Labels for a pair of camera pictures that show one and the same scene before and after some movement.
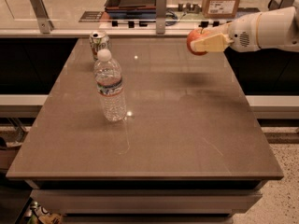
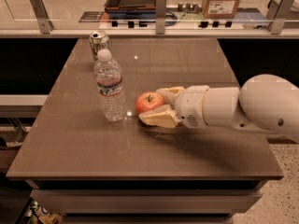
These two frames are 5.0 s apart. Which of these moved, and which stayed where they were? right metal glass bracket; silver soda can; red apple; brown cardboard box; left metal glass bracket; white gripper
Moved: red apple; white gripper
Stayed: brown cardboard box; right metal glass bracket; left metal glass bracket; silver soda can
